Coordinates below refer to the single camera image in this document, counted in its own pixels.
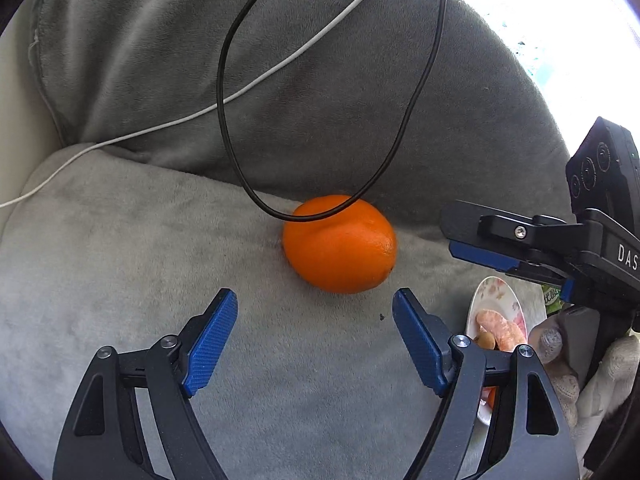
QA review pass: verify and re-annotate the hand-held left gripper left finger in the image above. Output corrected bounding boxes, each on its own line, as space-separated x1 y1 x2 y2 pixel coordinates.
52 288 238 480

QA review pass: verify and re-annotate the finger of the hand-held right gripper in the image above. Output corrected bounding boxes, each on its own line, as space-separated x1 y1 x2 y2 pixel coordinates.
502 259 577 307
440 200 586 274

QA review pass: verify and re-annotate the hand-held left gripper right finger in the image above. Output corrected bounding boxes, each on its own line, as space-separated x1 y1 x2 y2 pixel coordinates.
392 287 581 480

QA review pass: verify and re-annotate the white floral plate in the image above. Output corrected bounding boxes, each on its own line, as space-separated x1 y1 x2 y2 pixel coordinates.
465 276 531 426

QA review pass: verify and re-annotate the peeled tangerine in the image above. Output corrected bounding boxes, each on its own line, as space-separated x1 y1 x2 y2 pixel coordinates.
475 309 528 353

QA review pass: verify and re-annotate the large orange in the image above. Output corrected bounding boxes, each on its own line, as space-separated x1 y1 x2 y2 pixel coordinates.
282 194 398 295

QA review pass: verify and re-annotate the person's right hand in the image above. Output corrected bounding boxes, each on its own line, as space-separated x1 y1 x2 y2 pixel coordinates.
529 326 640 463

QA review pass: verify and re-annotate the green packet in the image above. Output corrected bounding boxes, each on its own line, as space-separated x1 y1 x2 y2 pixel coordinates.
542 285 566 317

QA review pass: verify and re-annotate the grey sofa cushion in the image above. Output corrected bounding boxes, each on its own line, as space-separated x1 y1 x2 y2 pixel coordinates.
0 0 576 480

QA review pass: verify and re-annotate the white cable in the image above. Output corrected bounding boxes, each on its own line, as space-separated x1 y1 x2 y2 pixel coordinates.
0 0 393 209

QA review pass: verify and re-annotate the black cable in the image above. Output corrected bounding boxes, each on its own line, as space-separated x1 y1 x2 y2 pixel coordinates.
217 0 448 222

